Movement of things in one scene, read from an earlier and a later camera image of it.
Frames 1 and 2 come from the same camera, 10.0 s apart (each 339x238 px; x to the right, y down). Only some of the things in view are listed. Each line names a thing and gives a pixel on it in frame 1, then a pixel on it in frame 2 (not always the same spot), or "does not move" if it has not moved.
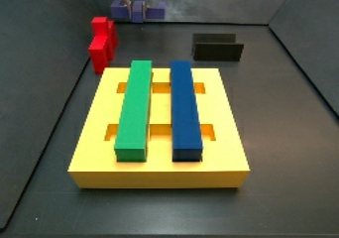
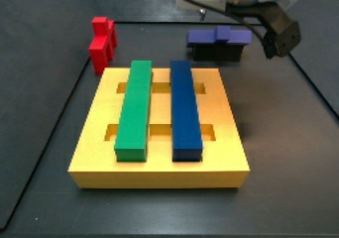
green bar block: x=131 y=144 does not move
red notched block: x=103 y=44 does not move
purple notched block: x=119 y=11 to x=223 y=33
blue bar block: x=185 y=123 does not move
